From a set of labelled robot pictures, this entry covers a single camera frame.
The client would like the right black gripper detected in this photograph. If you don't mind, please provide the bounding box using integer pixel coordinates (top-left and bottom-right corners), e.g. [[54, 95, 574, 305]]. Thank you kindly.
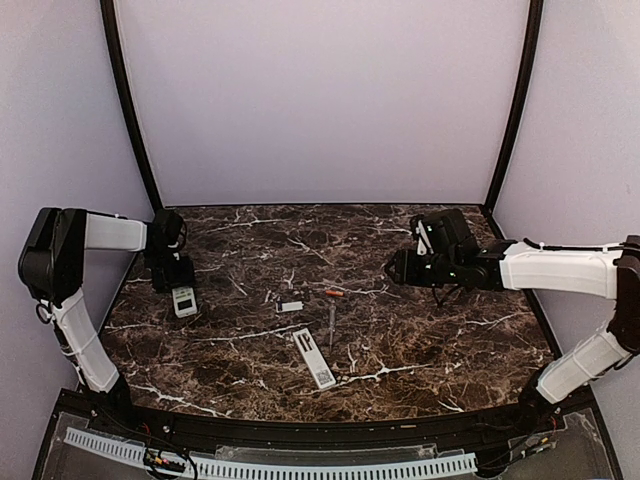
[[385, 248, 461, 287]]

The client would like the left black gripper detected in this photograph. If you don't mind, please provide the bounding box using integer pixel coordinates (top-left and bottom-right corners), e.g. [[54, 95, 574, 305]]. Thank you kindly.
[[144, 249, 195, 293]]

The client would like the small white remote control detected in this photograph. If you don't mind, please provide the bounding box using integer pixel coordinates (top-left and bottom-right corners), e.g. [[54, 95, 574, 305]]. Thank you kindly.
[[172, 286, 198, 318]]

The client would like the clear handle screwdriver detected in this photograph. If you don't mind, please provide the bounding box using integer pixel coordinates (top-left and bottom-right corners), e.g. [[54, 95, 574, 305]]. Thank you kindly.
[[328, 304, 336, 350]]

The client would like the white battery cover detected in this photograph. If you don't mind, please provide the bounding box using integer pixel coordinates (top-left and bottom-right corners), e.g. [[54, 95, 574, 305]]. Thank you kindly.
[[276, 301, 304, 313]]

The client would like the long white remote control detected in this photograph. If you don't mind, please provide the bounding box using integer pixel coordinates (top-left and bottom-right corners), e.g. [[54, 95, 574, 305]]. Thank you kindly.
[[293, 328, 336, 390]]

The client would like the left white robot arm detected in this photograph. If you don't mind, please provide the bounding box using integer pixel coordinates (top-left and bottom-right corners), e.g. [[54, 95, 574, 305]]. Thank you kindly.
[[18, 207, 195, 394]]

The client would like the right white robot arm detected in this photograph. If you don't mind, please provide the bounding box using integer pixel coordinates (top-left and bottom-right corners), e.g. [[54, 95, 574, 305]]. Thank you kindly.
[[384, 209, 639, 434]]

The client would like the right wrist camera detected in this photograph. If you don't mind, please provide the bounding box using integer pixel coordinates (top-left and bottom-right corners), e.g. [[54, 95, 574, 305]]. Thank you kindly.
[[410, 215, 434, 256]]

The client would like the white slotted cable duct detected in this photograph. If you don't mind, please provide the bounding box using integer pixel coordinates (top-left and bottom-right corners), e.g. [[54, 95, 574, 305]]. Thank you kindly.
[[64, 427, 478, 479]]

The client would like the black front table rail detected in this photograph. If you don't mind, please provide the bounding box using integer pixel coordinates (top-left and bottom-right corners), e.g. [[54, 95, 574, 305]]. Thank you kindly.
[[68, 399, 563, 452]]

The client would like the left black frame post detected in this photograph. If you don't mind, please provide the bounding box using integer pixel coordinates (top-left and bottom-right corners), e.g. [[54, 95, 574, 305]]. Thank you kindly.
[[99, 0, 163, 211]]

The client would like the black frame post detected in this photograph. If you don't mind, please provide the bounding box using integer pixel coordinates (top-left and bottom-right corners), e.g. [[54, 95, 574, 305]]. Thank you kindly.
[[99, 0, 163, 211], [483, 0, 544, 216]]

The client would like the right black frame post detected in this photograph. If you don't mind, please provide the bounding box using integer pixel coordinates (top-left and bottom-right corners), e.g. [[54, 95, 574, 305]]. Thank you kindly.
[[483, 0, 544, 216]]

